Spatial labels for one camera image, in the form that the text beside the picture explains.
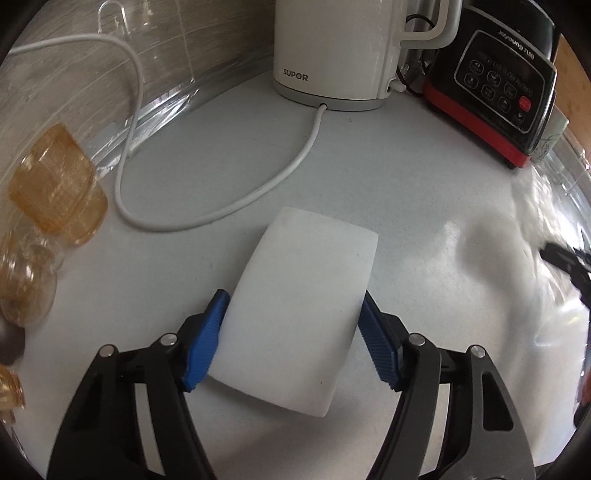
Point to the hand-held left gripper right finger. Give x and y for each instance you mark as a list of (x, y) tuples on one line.
[(378, 346)]

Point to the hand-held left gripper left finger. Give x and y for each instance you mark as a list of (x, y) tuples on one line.
[(207, 341)]

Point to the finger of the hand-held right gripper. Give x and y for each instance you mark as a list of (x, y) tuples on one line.
[(572, 265)]

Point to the clear plastic bag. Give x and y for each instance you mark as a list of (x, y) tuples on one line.
[(545, 217)]

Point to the white sponge block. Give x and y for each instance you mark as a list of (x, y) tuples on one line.
[(295, 300)]

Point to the pale glass cup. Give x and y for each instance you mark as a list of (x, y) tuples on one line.
[(554, 134)]

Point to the black red blender base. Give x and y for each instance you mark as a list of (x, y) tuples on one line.
[(498, 78)]

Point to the faceted amber glass cup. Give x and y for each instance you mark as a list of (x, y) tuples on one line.
[(9, 387)]

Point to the wooden cutting board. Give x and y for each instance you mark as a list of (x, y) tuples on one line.
[(575, 60)]

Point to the ribbed amber glass mug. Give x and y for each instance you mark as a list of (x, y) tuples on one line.
[(60, 184)]

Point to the white electric kettle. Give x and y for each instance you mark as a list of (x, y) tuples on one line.
[(337, 46)]

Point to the clear glass jar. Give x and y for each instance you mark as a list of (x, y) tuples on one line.
[(115, 18)]

